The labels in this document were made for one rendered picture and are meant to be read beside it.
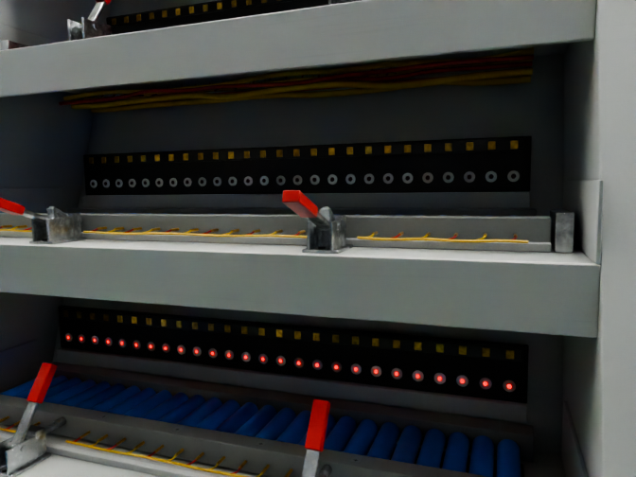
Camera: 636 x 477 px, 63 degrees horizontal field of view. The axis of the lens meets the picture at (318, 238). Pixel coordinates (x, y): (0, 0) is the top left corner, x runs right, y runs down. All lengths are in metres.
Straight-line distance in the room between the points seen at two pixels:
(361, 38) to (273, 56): 0.07
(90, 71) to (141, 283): 0.22
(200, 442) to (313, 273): 0.19
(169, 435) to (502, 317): 0.30
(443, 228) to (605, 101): 0.13
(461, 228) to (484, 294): 0.07
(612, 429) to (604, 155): 0.16
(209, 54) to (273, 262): 0.20
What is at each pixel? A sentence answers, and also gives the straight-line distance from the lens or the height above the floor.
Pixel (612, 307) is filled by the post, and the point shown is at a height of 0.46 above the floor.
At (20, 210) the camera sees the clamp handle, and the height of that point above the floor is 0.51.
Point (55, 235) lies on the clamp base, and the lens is 0.52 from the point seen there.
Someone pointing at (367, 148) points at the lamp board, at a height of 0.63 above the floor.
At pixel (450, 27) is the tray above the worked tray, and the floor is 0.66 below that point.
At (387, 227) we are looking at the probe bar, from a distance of 0.41.
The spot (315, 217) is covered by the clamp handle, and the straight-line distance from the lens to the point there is 0.35.
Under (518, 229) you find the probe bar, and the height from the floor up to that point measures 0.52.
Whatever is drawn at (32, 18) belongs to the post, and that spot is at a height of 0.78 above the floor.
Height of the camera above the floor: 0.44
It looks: 10 degrees up
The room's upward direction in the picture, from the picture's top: 5 degrees clockwise
